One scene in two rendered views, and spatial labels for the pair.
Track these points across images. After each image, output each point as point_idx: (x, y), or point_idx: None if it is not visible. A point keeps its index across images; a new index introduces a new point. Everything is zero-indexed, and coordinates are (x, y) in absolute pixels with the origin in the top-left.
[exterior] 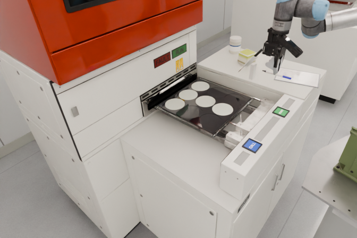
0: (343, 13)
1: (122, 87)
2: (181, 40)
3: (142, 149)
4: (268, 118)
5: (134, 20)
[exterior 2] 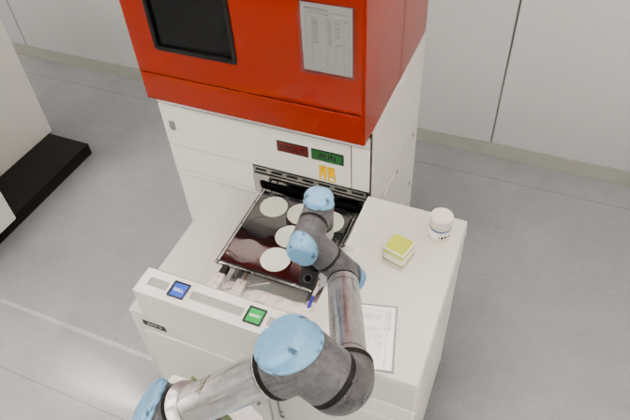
0: (335, 291)
1: (229, 140)
2: (333, 146)
3: (205, 210)
4: (238, 303)
5: (230, 87)
